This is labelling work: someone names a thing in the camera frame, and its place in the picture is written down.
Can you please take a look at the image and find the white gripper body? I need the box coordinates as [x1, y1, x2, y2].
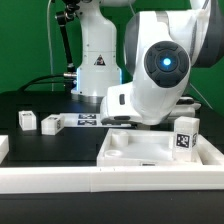
[167, 97, 201, 121]

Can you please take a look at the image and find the white square table top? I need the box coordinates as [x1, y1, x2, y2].
[97, 129, 202, 166]

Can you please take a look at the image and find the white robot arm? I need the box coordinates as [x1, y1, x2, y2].
[72, 0, 224, 125]

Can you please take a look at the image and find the white U-shaped fence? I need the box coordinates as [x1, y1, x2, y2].
[0, 138, 224, 194]

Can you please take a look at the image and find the thin grey cable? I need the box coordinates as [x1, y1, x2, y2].
[189, 83, 214, 110]

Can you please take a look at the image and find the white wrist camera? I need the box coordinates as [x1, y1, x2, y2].
[100, 83, 142, 124]

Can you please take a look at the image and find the white marker base plate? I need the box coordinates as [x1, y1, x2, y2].
[61, 113, 130, 127]

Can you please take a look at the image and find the black cable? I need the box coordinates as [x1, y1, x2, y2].
[18, 73, 68, 93]

